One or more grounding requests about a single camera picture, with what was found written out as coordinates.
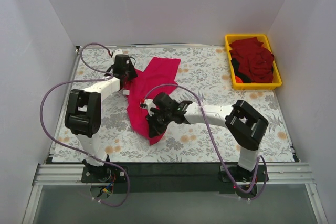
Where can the aluminium frame rail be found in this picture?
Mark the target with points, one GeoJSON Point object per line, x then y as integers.
{"type": "Point", "coordinates": [173, 193]}

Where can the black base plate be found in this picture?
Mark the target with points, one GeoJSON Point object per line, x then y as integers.
{"type": "Point", "coordinates": [102, 174]}
{"type": "Point", "coordinates": [241, 175]}

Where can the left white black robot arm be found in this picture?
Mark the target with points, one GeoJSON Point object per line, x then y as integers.
{"type": "Point", "coordinates": [84, 108]}

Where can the dark red t-shirt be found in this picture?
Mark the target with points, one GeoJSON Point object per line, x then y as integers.
{"type": "Point", "coordinates": [250, 50]}

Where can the yellow plastic bin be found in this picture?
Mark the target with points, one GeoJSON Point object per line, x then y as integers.
{"type": "Point", "coordinates": [277, 82]}

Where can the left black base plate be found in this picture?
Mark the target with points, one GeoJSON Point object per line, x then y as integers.
{"type": "Point", "coordinates": [102, 174]}

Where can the black and orange garment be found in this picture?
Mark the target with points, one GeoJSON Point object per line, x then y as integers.
{"type": "Point", "coordinates": [253, 72]}

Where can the magenta pink t-shirt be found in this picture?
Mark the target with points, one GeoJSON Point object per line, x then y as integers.
{"type": "Point", "coordinates": [159, 76]}

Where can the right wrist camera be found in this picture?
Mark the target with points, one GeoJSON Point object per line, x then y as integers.
{"type": "Point", "coordinates": [148, 105]}

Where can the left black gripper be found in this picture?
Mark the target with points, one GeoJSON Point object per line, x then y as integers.
{"type": "Point", "coordinates": [130, 74]}

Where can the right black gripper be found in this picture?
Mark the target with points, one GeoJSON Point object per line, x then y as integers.
{"type": "Point", "coordinates": [158, 118]}

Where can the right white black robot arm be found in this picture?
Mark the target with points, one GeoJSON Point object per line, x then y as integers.
{"type": "Point", "coordinates": [246, 124]}

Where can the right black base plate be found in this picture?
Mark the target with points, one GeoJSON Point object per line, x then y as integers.
{"type": "Point", "coordinates": [241, 175]}

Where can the floral patterned table mat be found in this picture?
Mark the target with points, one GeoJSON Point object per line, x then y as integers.
{"type": "Point", "coordinates": [203, 74]}

